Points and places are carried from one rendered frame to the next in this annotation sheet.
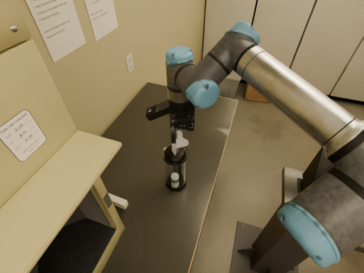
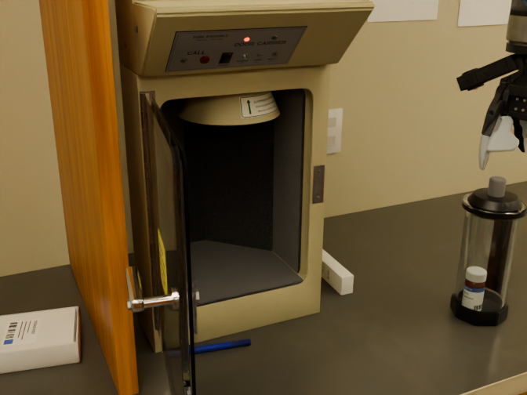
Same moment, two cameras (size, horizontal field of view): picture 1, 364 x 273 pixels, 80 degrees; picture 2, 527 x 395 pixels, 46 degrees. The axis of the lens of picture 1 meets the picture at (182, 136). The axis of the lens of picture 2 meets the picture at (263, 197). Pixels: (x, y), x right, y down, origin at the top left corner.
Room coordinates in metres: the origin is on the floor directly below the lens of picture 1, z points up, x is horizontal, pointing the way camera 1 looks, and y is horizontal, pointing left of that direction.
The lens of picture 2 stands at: (-0.44, -0.42, 1.57)
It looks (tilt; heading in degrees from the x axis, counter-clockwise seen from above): 21 degrees down; 46
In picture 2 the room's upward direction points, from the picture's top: straight up
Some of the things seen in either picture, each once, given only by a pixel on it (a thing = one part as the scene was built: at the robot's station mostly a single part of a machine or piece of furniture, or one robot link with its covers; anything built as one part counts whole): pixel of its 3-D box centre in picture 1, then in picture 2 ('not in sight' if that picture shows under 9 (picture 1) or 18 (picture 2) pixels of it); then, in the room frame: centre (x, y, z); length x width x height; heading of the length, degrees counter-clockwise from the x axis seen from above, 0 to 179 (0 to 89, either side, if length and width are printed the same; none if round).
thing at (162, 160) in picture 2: not in sight; (166, 264); (-0.02, 0.19, 1.19); 0.30 x 0.01 x 0.40; 61
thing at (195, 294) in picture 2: not in sight; (190, 309); (-0.06, 0.09, 1.18); 0.02 x 0.02 x 0.06; 61
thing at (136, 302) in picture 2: not in sight; (148, 287); (-0.08, 0.14, 1.20); 0.10 x 0.05 x 0.03; 61
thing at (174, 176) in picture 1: (175, 168); (485, 256); (0.57, 0.03, 1.06); 0.11 x 0.11 x 0.21
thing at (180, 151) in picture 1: (175, 151); (495, 196); (0.57, 0.03, 1.18); 0.09 x 0.09 x 0.07
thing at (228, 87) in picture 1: (219, 79); not in sight; (2.78, -0.55, 0.17); 0.60 x 0.42 x 0.33; 69
